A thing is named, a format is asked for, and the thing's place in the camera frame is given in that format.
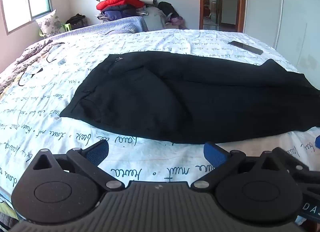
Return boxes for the blue striped blanket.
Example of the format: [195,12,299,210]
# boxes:
[72,16,148,34]

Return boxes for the black cable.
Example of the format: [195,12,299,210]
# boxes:
[17,43,66,87]

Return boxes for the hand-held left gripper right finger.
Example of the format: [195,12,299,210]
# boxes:
[190,142,282,193]

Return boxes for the zebra print blanket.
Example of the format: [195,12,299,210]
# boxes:
[0,39,65,95]

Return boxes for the black pants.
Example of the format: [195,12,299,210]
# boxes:
[59,51,320,145]

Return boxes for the dark clothes heap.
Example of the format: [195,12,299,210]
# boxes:
[65,13,88,29]

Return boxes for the red puffer jacket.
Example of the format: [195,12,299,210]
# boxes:
[96,0,146,12]

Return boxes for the window with green frame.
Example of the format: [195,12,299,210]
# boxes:
[0,0,52,35]

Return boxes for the grey cloth bundle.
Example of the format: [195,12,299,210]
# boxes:
[142,6,168,32]

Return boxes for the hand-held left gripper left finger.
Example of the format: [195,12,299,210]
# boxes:
[32,139,125,193]

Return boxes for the white script-printed bedsheet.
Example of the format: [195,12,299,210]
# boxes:
[0,28,320,222]

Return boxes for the floral pillow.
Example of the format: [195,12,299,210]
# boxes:
[35,9,66,38]

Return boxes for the purple cloth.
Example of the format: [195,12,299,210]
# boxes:
[167,14,187,28]

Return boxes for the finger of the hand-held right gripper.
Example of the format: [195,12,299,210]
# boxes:
[272,147,320,180]

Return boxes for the black bag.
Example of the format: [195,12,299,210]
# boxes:
[157,1,179,19]

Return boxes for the navy jacket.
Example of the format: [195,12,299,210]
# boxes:
[101,7,146,22]

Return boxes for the black smartphone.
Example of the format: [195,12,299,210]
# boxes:
[228,41,264,56]

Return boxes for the white wardrobe with flower stickers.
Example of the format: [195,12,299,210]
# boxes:
[244,0,320,74]

